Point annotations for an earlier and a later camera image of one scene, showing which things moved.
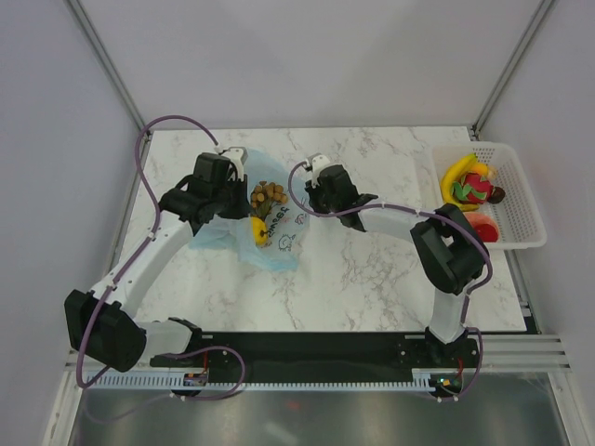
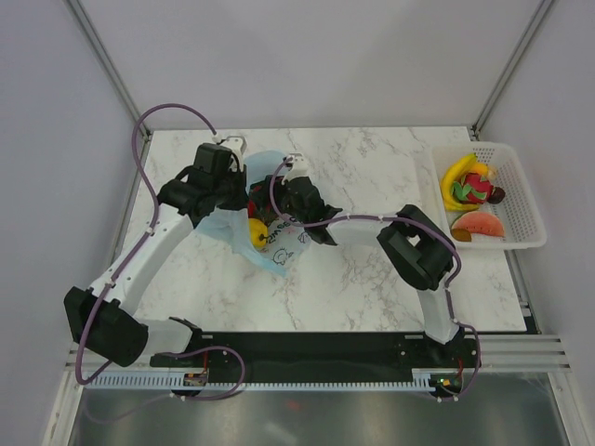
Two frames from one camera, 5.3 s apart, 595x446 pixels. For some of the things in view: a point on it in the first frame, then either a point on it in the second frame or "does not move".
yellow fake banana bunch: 449,178 does not move
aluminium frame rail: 502,354 does not move
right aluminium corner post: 511,67 does not move
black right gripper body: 322,203 -> 284,203
